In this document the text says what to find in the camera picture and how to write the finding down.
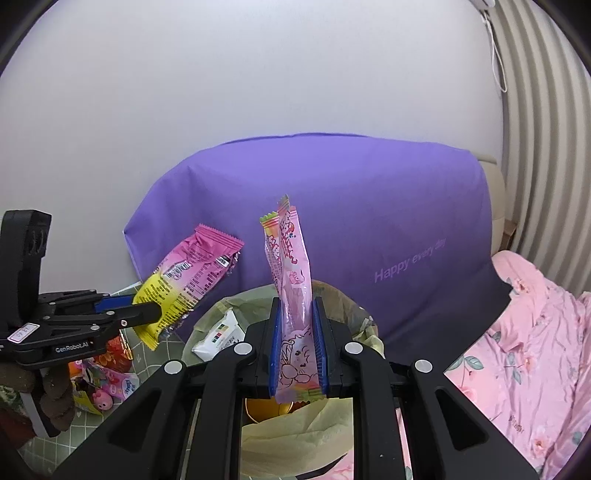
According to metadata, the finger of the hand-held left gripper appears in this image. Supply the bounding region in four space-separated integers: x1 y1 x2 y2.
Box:
38 290 140 315
28 302 163 346

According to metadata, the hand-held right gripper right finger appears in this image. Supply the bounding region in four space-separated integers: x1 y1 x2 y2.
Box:
313 298 541 480

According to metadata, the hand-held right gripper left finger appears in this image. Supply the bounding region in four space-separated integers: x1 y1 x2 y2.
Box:
62 298 282 480

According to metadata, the pink and yellow snack wrapper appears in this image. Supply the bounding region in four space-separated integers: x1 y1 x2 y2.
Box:
132 224 245 350

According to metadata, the bin with green liner bag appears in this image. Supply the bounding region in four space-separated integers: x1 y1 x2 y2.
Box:
182 279 385 480

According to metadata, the pink cartoon candy wrapper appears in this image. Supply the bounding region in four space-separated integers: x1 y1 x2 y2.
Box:
260 195 325 404

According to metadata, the person's left hand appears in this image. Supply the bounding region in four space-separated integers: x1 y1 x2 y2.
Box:
0 364 77 433

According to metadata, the red and orange snack wrapper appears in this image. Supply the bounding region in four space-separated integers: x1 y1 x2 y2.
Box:
105 336 136 374

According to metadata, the green checked tablecloth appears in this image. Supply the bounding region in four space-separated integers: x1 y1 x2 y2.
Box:
18 284 200 467

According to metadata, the white snack packet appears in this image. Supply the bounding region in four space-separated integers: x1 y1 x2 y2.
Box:
191 308 246 362

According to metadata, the yellow round object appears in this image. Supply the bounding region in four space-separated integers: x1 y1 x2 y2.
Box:
245 398 297 424

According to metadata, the colourful cartoon snack wrapper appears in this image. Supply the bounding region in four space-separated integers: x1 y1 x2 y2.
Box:
68 359 140 415

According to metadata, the pink caterpillar toy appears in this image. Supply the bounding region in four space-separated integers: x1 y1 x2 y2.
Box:
92 389 118 412

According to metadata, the purple cloth cover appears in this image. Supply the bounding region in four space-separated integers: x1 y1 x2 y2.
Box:
124 133 514 370

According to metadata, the pink floral blanket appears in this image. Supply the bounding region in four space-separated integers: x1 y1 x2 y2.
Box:
318 250 591 480

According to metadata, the beige pleated curtain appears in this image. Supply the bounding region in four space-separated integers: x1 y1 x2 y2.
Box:
480 0 591 296

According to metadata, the white curtain cord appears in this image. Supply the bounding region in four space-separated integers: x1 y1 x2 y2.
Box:
480 9 507 94

